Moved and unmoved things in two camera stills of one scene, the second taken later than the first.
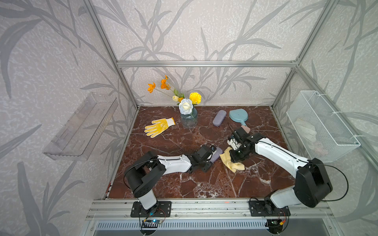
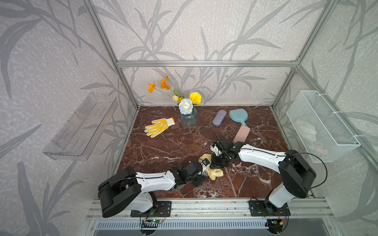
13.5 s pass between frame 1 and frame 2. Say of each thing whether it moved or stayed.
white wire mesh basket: stayed
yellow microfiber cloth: moved
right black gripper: moved
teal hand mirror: stayed
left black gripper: moved
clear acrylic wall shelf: stayed
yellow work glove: stayed
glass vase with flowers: stayed
